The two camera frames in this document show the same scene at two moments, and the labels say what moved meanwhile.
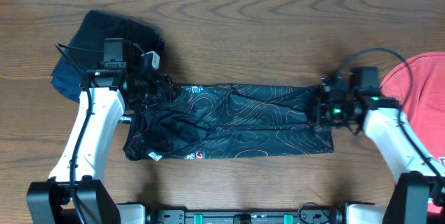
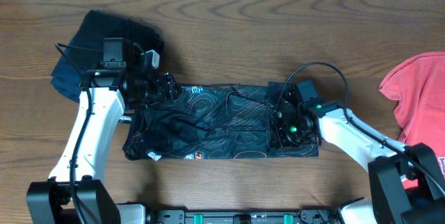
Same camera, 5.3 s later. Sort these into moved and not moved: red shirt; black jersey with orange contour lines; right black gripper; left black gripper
Moved: right black gripper
Not moved: black jersey with orange contour lines; red shirt; left black gripper
